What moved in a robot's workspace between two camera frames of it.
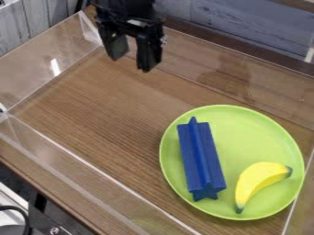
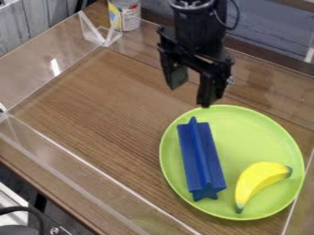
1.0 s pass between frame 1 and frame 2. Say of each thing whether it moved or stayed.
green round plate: stayed
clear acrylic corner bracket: stayed
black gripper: moved
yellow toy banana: stayed
